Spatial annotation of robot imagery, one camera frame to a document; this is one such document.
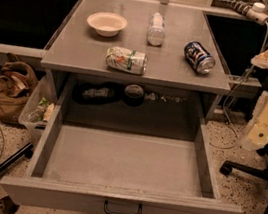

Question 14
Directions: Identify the blue pepsi can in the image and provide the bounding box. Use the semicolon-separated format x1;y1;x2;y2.
183;41;215;75

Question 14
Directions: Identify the grey open top drawer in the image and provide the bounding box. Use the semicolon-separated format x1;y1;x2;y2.
0;65;260;214

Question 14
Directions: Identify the white paper bowl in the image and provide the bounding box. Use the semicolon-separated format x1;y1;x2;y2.
87;12;127;37

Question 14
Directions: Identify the clear plastic storage bin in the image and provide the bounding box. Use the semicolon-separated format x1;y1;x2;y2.
18;77;56;139

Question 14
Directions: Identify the brown bag on floor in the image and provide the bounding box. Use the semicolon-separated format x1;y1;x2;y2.
0;53;39;126

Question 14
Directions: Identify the black drawer handle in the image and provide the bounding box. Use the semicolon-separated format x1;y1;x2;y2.
103;200;142;214

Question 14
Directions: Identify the white corrugated hose fixture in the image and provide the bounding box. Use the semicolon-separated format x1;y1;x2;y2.
221;0;268;25

